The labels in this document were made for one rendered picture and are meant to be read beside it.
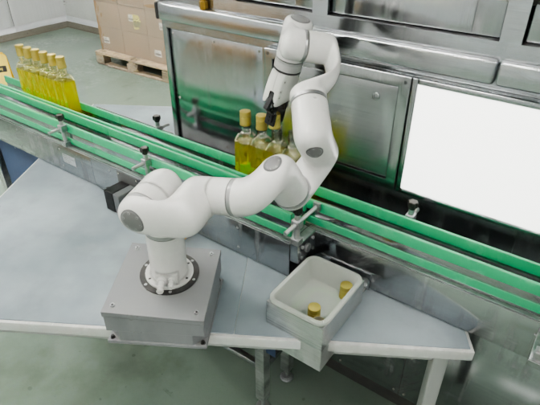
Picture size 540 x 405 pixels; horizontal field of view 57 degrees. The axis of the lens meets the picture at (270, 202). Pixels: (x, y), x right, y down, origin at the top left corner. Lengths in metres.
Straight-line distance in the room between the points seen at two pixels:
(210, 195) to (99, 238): 0.74
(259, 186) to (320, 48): 0.39
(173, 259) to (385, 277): 0.58
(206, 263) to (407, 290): 0.55
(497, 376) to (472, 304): 0.48
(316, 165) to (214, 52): 0.75
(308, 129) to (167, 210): 0.34
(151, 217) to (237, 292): 0.47
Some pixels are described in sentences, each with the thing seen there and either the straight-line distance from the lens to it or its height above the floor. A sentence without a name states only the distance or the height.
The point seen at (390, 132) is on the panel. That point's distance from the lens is 1.42.
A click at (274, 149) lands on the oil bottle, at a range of 1.46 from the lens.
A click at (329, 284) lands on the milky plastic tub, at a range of 1.44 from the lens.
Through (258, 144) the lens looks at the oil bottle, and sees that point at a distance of 1.49.
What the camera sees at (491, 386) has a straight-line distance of 1.84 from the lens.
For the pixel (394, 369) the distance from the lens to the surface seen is 1.98.
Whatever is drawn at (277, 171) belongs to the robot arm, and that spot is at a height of 1.25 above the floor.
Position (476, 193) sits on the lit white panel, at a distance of 1.40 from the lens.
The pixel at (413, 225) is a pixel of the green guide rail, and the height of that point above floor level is 0.95.
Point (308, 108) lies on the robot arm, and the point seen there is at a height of 1.33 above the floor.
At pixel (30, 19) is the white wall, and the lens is 7.66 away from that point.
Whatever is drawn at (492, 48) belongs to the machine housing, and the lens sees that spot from 1.30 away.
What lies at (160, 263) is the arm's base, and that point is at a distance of 1.26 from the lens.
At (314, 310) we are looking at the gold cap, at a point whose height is 0.81.
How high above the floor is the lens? 1.74
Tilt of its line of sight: 33 degrees down
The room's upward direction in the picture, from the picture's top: straight up
